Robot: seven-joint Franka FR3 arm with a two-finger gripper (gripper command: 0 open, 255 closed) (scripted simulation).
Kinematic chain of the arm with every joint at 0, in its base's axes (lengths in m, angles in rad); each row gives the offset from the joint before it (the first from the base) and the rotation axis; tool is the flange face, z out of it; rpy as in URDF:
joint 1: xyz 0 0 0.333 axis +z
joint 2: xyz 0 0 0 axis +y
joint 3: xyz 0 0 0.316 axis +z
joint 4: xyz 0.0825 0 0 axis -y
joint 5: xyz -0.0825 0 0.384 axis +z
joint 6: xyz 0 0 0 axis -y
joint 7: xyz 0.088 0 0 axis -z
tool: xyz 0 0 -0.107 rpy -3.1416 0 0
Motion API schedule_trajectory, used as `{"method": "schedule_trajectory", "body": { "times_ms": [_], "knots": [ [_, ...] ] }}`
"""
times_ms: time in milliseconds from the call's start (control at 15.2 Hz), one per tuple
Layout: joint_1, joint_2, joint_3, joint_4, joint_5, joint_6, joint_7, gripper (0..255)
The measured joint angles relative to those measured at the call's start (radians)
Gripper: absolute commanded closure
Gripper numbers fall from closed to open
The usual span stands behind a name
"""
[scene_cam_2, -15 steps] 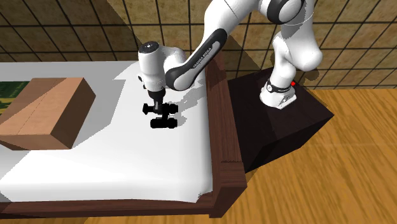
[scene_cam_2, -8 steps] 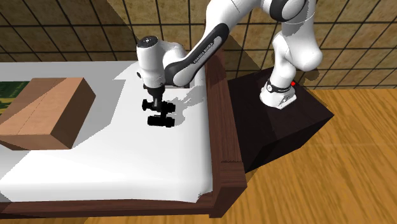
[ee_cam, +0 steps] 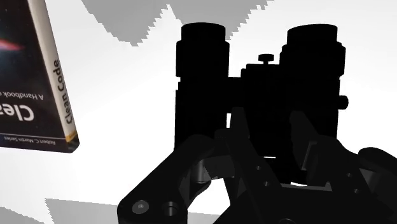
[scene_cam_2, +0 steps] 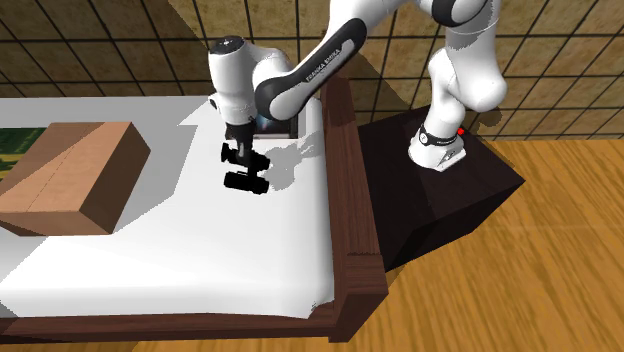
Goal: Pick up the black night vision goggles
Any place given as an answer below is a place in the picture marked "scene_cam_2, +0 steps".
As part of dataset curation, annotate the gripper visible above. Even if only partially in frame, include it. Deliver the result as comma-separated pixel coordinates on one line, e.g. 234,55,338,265
220,121,272,196

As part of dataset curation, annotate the black tablet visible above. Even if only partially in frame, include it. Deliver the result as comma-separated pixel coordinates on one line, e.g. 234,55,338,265
253,112,300,140

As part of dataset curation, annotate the brown cardboard box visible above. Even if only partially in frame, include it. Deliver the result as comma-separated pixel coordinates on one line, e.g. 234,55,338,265
0,121,152,237

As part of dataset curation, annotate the dark robot stand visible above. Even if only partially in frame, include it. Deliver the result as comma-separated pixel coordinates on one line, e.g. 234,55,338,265
358,104,527,273

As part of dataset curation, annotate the green patterned cloth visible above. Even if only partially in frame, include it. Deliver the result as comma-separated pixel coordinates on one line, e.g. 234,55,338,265
0,127,48,183

